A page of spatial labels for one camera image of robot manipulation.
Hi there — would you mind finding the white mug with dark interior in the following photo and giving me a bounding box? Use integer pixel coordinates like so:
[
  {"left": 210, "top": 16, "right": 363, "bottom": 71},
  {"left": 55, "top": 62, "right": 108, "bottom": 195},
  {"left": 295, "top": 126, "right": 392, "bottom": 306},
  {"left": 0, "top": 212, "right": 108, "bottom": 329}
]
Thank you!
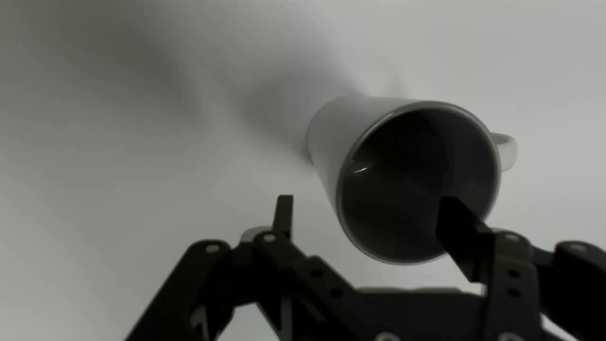
[{"left": 305, "top": 96, "right": 517, "bottom": 263}]

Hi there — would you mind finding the white paper table cover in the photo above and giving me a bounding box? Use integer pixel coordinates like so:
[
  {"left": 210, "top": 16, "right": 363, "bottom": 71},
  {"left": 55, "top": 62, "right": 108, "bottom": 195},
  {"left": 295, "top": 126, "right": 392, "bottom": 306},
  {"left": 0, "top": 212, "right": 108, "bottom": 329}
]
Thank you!
[{"left": 0, "top": 0, "right": 606, "bottom": 341}]

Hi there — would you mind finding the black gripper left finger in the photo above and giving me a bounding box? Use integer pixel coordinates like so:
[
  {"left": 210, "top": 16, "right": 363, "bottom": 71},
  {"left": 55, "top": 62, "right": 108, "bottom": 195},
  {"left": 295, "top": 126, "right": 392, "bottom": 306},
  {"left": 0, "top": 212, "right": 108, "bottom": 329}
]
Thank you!
[{"left": 125, "top": 195, "right": 354, "bottom": 341}]

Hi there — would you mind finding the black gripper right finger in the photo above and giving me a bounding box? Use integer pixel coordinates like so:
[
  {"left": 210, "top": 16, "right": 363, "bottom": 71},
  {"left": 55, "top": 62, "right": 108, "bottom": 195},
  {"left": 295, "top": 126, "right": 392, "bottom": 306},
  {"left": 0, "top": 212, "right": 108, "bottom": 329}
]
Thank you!
[{"left": 435, "top": 196, "right": 606, "bottom": 341}]

